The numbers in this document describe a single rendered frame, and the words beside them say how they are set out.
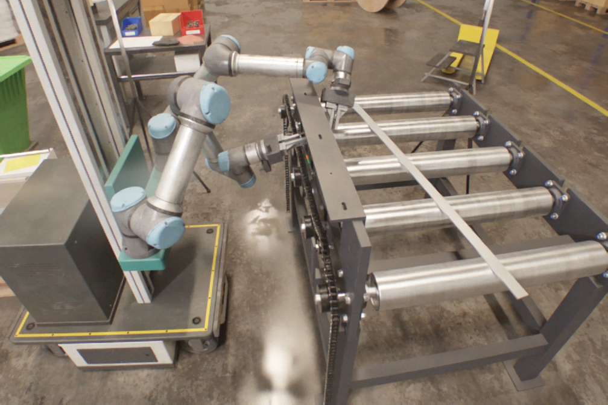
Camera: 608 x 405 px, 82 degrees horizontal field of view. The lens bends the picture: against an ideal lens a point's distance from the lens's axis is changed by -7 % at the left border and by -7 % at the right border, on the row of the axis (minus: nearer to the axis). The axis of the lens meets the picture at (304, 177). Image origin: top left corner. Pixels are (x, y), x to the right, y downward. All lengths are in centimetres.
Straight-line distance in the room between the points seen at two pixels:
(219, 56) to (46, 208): 91
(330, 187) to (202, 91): 47
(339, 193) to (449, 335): 136
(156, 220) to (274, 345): 107
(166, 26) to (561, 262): 356
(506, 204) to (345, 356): 79
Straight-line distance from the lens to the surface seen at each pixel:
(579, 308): 174
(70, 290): 176
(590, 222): 164
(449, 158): 169
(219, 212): 271
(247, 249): 243
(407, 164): 157
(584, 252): 147
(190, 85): 120
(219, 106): 117
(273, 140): 138
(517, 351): 186
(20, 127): 363
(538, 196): 163
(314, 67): 140
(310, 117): 133
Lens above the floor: 179
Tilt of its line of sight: 37 degrees down
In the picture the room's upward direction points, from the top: straight up
